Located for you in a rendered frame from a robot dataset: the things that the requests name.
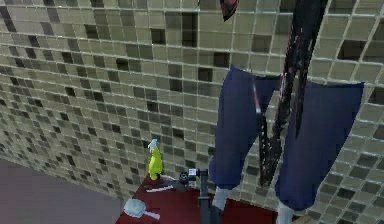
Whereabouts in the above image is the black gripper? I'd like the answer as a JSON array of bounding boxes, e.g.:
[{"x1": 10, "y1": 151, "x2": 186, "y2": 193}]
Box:
[{"x1": 144, "y1": 171, "x2": 192, "y2": 194}]

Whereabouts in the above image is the yellow spray bottle white head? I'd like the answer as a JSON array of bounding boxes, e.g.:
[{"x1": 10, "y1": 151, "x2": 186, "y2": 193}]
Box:
[{"x1": 147, "y1": 138, "x2": 164, "y2": 181}]

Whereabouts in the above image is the dark red counter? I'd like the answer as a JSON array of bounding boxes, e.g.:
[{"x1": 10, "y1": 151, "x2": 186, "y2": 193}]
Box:
[{"x1": 114, "y1": 174, "x2": 278, "y2": 224}]

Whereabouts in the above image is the pale blue round hand mirror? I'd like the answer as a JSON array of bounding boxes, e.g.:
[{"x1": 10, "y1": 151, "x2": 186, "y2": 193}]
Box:
[{"x1": 123, "y1": 198, "x2": 161, "y2": 221}]

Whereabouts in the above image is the dark red pointed wall object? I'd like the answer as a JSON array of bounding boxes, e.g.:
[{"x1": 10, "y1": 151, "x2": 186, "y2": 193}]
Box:
[{"x1": 219, "y1": 0, "x2": 241, "y2": 22}]

